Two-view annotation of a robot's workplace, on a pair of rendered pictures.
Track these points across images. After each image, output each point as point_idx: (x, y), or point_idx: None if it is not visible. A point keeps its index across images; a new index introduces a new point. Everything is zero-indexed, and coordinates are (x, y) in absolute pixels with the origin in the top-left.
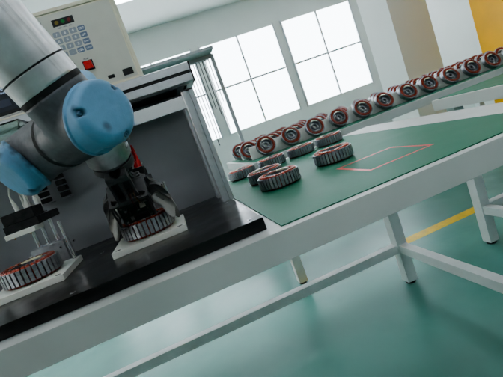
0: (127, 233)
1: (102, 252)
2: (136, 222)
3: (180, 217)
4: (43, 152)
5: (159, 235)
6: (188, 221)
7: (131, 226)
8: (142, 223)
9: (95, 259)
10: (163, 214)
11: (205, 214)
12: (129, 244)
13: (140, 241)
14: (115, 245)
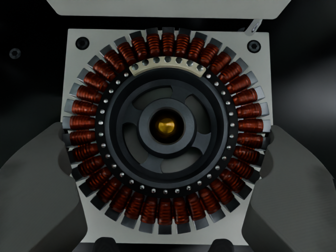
0: (97, 190)
1: (16, 57)
2: (137, 216)
3: (259, 73)
4: None
5: (195, 243)
6: (274, 107)
7: (115, 220)
8: (160, 233)
9: (0, 122)
10: (242, 198)
11: (325, 106)
12: (104, 209)
13: (137, 231)
14: (51, 27)
